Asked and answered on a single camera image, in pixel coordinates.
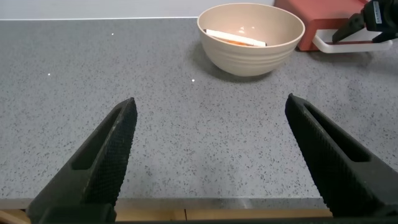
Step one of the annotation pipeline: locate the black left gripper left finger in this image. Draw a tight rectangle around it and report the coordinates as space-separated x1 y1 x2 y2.
26 97 138 224

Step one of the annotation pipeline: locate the white marker pen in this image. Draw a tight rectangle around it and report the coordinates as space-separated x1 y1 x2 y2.
203 29 267 48

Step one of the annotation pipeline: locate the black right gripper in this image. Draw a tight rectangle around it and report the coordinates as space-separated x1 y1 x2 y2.
331 0 398 44

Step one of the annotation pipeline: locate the red drawer cabinet housing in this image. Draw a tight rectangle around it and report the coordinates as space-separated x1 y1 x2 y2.
273 0 371 52

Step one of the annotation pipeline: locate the wooden table frame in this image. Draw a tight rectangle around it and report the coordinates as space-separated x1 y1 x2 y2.
0 207 333 223

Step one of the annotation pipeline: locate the beige ribbed bowl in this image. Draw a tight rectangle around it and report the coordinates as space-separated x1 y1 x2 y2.
197 2 306 78

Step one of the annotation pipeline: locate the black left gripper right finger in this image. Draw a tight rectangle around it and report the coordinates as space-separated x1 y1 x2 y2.
285 93 398 218

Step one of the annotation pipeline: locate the red drawer with white handle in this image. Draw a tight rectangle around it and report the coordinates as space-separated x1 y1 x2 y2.
297 17 394 54

